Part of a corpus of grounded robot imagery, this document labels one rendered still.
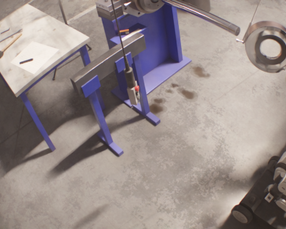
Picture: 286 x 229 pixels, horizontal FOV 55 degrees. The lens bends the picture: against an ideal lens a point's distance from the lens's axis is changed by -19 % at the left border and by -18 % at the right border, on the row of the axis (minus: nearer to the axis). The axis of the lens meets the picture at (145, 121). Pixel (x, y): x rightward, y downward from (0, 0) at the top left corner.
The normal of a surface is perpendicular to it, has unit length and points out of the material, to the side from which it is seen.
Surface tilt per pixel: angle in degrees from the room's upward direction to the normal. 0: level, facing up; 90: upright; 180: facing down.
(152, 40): 90
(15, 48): 0
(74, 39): 0
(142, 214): 0
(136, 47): 90
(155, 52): 90
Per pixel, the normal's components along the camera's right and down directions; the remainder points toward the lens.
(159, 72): -0.14, -0.61
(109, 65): 0.67, 0.52
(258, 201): 0.40, -0.07
